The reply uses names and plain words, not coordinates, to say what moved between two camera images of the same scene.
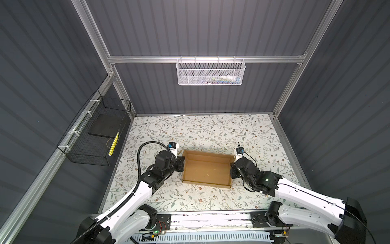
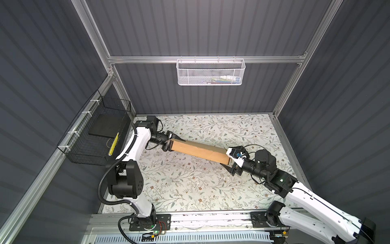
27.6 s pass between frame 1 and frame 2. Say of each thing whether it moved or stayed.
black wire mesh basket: stayed
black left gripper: moved
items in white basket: stayed
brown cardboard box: moved
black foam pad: stayed
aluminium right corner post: stayed
